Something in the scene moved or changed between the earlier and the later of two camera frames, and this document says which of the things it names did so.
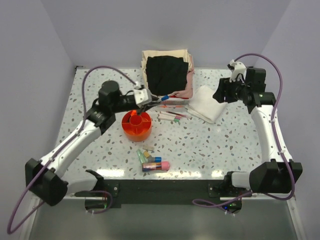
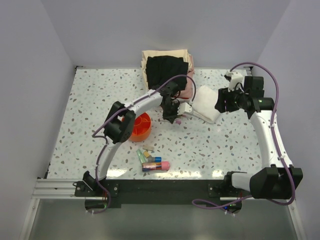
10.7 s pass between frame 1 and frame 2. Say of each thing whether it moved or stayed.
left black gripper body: moved
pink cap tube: stayed
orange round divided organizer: stayed
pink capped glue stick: stayed
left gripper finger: moved
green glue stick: stayed
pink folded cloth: stayed
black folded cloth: stayed
